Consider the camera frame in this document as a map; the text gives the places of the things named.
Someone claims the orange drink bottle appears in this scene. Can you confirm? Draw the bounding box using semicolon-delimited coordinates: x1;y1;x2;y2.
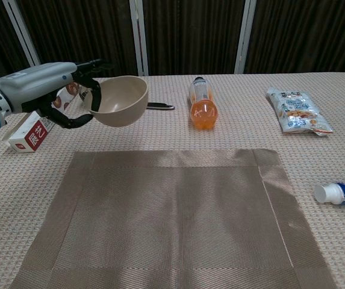
189;76;220;131

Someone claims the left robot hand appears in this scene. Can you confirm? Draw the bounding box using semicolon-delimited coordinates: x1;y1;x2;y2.
0;58;107;129

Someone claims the white blue toothpaste tube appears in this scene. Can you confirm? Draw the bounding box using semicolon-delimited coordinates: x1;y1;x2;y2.
314;180;345;207

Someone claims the white partition frame post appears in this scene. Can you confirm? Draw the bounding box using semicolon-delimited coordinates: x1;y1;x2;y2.
234;0;257;75
129;0;149;76
2;0;46;69

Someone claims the brown woven placemat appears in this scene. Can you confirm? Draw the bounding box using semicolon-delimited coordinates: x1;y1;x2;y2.
9;148;338;289

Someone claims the long white wrap box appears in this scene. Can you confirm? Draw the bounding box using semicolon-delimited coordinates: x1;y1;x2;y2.
2;81;84;154

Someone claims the beige woven tablecloth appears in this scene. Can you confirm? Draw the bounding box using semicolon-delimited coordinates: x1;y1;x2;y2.
0;70;345;289

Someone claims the light brown bowl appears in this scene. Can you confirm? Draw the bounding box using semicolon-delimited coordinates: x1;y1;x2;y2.
83;75;149;127

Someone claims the steel ladle black handle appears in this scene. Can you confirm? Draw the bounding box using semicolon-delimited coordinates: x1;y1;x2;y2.
146;102;175;111

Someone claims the white snack bag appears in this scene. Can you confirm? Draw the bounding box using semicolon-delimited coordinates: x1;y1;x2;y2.
265;87;334;138

